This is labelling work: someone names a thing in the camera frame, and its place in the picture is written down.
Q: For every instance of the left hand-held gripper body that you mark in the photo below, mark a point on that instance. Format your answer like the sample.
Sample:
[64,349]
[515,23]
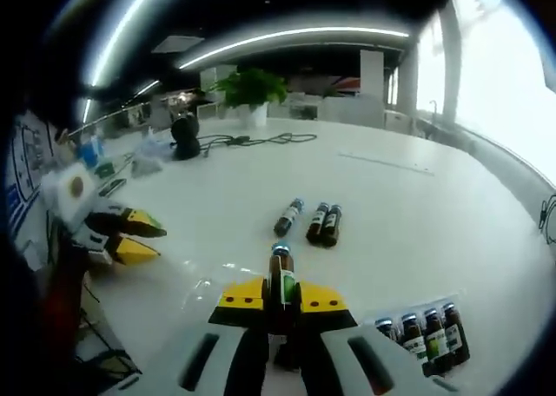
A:
[77,186]

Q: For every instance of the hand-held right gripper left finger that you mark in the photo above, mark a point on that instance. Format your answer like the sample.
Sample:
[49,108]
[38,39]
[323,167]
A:
[243,298]

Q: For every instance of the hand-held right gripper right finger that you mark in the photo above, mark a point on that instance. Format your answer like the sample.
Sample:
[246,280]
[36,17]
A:
[323,300]

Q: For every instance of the brown glass medicine bottle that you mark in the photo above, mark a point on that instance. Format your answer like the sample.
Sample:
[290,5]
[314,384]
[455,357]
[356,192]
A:
[412,335]
[289,215]
[436,339]
[388,333]
[454,331]
[332,224]
[318,222]
[278,283]

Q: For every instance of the clear plastic box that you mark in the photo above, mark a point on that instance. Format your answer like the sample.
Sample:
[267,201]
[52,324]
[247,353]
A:
[417,305]

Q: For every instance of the small green box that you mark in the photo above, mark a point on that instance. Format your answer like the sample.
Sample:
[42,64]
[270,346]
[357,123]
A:
[105,169]

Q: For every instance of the black phone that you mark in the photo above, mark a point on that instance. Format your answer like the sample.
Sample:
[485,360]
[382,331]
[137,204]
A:
[113,186]

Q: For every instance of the clear plastic bag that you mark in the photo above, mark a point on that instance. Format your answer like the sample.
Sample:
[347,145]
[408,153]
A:
[152,144]
[204,287]

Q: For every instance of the grey pouch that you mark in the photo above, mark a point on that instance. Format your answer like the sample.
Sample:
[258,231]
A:
[145,166]

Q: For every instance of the black round device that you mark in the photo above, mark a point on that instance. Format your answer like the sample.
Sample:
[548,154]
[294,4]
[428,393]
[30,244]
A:
[186,137]

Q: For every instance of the ceiling light strip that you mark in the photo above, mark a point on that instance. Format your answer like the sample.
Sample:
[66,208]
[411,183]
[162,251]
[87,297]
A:
[93,72]
[347,29]

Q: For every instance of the green plant in white pot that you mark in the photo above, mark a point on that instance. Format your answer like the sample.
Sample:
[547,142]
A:
[254,114]

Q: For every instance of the white cabinets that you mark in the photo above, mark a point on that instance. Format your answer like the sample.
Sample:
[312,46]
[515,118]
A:
[347,109]

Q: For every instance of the white and blue wall poster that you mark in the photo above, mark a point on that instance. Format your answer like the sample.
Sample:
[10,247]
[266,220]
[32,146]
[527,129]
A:
[26,174]

